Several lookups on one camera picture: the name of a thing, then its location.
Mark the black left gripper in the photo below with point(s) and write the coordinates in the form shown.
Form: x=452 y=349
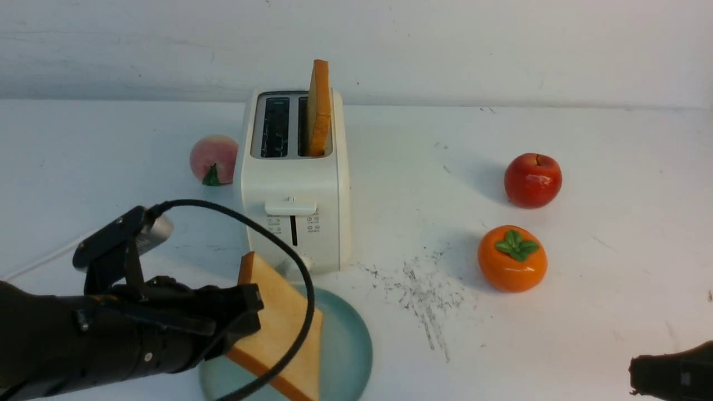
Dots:
x=172 y=331

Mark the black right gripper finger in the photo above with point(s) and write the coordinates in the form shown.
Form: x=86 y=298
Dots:
x=677 y=376

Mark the toast slice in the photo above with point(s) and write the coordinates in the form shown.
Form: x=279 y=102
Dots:
x=281 y=320
x=318 y=109

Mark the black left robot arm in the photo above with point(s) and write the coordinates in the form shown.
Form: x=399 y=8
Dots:
x=62 y=344

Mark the pale green round plate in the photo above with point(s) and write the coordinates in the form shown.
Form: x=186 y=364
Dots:
x=346 y=356

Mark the white two-slot toaster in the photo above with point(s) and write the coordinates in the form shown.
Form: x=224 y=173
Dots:
x=304 y=201

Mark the pink peach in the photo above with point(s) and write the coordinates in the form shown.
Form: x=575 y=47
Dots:
x=213 y=158

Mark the orange persimmon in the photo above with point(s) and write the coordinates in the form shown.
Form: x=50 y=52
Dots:
x=511 y=259

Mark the red apple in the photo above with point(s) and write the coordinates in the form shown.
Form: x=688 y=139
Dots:
x=533 y=180

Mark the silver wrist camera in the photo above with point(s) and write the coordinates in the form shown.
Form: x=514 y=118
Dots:
x=113 y=252

